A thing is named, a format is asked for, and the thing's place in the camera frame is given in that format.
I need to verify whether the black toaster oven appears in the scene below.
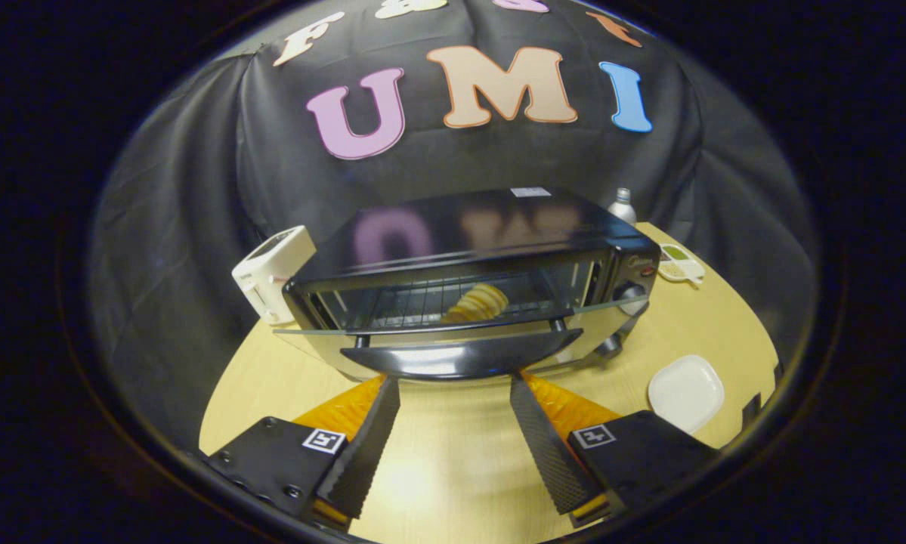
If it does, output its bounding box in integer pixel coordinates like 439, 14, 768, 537
274, 187, 661, 381

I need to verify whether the white divided snack tray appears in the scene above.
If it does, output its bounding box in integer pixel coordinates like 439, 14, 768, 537
657, 243, 706, 288

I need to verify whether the white square plate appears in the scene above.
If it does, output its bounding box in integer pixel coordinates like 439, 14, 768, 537
648, 355, 725, 435

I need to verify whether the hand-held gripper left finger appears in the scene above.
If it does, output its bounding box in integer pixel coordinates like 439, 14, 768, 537
199, 376, 401, 530

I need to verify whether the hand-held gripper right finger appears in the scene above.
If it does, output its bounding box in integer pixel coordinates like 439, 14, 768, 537
509, 372, 722, 528

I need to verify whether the yellow spiral bread roll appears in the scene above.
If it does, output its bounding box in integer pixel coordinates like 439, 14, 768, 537
441, 283, 510, 324

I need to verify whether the white boxy appliance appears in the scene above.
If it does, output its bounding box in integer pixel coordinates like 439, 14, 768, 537
231, 225, 317, 326

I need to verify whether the pink and silver bottle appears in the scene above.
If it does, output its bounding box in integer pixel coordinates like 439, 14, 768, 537
608, 187, 638, 226

